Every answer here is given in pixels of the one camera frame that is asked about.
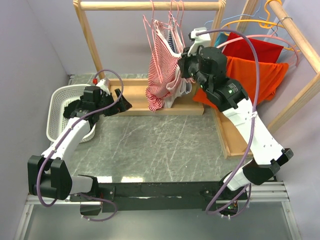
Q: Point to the pink hanger of blue top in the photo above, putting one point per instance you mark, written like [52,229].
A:
[171,17]

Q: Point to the pink hanger of striped top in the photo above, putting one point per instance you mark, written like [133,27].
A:
[164,59]

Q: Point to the orange plastic hanger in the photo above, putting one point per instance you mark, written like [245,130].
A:
[266,24]

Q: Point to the white perforated laundry basket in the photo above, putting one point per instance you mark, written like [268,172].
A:
[60,99]

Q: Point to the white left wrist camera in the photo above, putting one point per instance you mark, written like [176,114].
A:
[103,84]

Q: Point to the large wooden clothes rack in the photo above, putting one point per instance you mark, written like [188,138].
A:
[232,143]

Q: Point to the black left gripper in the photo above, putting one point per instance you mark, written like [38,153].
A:
[121,105]

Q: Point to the blue wire hanger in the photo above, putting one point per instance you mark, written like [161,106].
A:
[251,11]

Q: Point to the pink hanger of white top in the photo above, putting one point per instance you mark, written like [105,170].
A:
[179,19]

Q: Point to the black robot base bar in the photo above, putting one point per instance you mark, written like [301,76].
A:
[146,196]

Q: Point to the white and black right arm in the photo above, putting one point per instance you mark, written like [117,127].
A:
[233,102]

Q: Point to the large pink plastic hanger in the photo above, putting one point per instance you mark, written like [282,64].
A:
[268,48]

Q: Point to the black tank top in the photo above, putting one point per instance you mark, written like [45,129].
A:
[70,108]

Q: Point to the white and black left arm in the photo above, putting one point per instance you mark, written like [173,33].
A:
[48,174]

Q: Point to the blue white striped tank top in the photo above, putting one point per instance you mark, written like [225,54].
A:
[174,40]

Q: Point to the red white striped tank top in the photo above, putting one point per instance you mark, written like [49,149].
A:
[156,90]

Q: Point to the orange shirt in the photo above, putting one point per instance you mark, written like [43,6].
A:
[255,82]

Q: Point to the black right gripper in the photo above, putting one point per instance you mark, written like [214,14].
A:
[184,60]

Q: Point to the teal garment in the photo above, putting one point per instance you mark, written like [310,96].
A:
[221,38]

